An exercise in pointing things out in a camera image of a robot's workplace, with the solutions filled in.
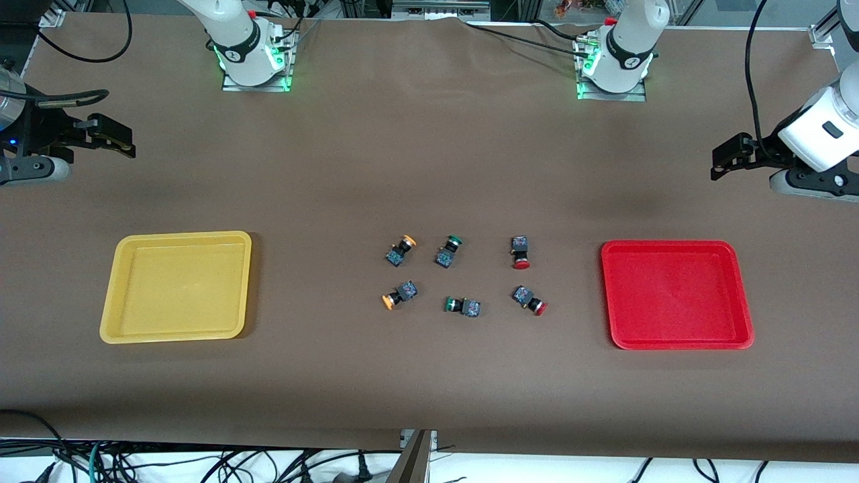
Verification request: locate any yellow mushroom push button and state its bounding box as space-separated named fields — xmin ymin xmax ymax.
xmin=385 ymin=235 xmax=418 ymax=266
xmin=381 ymin=280 xmax=419 ymax=311

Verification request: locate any red plastic tray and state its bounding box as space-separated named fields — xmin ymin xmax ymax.
xmin=600 ymin=240 xmax=755 ymax=351

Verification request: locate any yellow plastic tray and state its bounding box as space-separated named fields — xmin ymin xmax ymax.
xmin=99 ymin=231 xmax=253 ymax=345

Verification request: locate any green push button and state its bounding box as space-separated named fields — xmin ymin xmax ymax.
xmin=443 ymin=295 xmax=481 ymax=319
xmin=434 ymin=235 xmax=465 ymax=269

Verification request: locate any brown table cloth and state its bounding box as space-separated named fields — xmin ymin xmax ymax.
xmin=0 ymin=12 xmax=859 ymax=464

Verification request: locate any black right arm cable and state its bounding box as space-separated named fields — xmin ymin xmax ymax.
xmin=26 ymin=0 xmax=134 ymax=110

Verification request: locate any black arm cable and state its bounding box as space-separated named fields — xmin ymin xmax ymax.
xmin=26 ymin=0 xmax=134 ymax=110
xmin=744 ymin=0 xmax=772 ymax=152

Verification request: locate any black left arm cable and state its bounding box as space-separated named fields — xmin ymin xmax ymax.
xmin=744 ymin=0 xmax=772 ymax=152

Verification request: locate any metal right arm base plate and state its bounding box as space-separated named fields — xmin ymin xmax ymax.
xmin=221 ymin=30 xmax=293 ymax=93

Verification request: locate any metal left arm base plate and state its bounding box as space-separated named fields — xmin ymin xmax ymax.
xmin=575 ymin=37 xmax=648 ymax=103

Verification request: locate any short black table cable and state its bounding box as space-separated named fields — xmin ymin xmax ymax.
xmin=534 ymin=19 xmax=582 ymax=41

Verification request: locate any long black table cable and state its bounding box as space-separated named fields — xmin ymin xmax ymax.
xmin=460 ymin=21 xmax=591 ymax=60

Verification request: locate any black looped floor cable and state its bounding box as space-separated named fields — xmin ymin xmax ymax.
xmin=0 ymin=408 xmax=74 ymax=483

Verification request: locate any wide aluminium frame profile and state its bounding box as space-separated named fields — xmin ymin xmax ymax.
xmin=393 ymin=0 xmax=491 ymax=21

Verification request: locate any metal table frame post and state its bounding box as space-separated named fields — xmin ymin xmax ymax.
xmin=386 ymin=429 xmax=438 ymax=483

